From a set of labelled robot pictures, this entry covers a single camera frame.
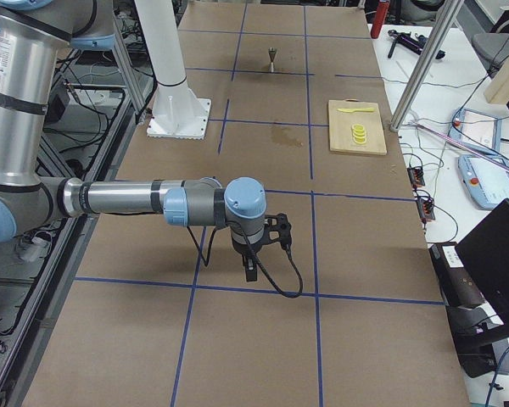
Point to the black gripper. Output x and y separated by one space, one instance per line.
243 250

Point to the black monitor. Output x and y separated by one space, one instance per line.
484 252

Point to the aluminium frame post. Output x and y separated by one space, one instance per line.
437 35

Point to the grey office chair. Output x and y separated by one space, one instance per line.
492 47

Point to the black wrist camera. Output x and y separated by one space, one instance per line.
277 229

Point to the black box device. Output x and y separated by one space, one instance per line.
456 284

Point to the yellow plastic knife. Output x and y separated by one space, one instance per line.
356 110

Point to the steel double jigger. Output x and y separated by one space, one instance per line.
272 53

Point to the near teach pendant tablet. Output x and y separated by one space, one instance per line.
487 183

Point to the far teach pendant tablet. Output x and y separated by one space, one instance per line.
481 132

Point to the red bottle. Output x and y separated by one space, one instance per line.
379 18

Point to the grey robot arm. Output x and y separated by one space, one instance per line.
32 33

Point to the teach pendant tablet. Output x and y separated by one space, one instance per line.
481 132
487 183

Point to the bamboo cutting board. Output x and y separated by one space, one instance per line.
340 132

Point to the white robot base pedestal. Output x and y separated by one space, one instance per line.
176 112

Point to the metal rod green tip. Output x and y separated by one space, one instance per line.
496 159

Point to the black handle bar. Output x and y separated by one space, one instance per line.
392 48

